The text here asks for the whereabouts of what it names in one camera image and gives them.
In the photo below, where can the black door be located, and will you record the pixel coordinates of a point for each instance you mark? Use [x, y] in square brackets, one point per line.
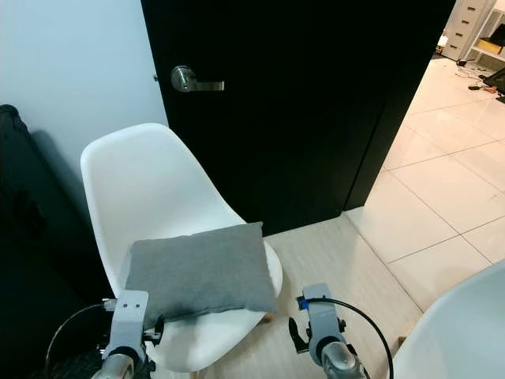
[300, 118]

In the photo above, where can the white drawer cabinet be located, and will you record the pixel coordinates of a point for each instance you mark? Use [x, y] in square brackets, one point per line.
[467, 24]

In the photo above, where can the grey pillow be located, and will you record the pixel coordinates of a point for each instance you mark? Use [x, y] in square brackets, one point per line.
[197, 272]

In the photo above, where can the black cabinet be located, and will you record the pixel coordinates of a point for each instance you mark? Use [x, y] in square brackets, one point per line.
[39, 276]

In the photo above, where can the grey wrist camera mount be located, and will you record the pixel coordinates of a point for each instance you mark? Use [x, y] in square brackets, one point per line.
[130, 316]
[323, 316]

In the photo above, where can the black floor object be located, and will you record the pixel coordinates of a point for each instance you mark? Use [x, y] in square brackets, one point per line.
[499, 79]

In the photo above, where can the yellow box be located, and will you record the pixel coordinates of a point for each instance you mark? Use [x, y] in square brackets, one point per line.
[489, 46]

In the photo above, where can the white shell chair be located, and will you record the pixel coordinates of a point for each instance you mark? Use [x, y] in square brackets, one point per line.
[458, 332]
[142, 181]

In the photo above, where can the white shelf unit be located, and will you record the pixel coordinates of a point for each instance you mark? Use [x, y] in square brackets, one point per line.
[491, 57]

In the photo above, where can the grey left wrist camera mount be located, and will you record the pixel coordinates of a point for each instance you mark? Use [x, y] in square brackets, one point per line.
[130, 316]

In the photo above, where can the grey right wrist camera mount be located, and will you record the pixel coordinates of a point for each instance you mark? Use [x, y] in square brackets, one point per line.
[323, 316]

